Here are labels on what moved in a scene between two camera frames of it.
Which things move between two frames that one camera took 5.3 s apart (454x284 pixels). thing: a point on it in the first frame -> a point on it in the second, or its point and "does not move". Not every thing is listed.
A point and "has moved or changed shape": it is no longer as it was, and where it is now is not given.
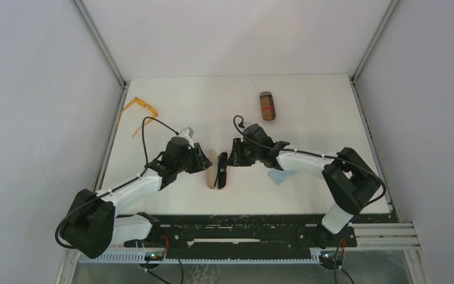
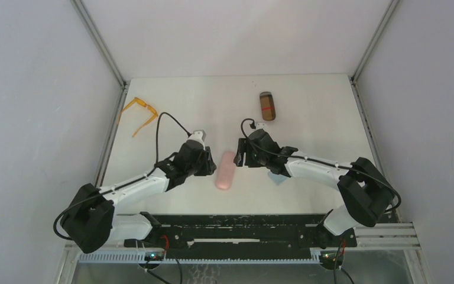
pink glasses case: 211,173 has moved or changed shape
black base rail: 198,236 does not move
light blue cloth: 278,176 does not move
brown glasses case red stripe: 267,106 does not move
